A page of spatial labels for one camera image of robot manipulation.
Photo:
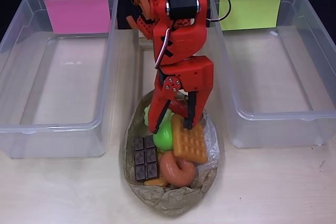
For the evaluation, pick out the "clear plastic bin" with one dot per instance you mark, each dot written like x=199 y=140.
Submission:
x=65 y=77
x=275 y=77

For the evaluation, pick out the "pink paper label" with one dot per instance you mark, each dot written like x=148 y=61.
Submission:
x=78 y=15

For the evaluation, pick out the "crumpled brown paper bag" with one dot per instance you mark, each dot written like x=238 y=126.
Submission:
x=168 y=203

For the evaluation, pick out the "green toy apple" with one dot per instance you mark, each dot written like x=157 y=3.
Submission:
x=164 y=138

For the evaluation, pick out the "yellow paper label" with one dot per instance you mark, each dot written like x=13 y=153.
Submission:
x=252 y=11

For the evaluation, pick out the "wooden base block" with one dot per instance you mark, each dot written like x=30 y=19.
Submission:
x=145 y=43

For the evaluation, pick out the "orange toy croissant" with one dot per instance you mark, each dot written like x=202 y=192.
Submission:
x=155 y=182

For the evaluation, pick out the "brown toy chocolate bar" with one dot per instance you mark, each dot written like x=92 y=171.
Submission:
x=145 y=158

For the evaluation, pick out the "red robot arm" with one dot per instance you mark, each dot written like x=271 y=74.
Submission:
x=178 y=1

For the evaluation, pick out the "orange plastic clamp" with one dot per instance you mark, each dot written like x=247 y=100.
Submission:
x=143 y=1

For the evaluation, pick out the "pale green toy grapes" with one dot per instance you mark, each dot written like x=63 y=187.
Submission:
x=147 y=113

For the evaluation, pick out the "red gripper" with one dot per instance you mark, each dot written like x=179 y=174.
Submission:
x=195 y=77

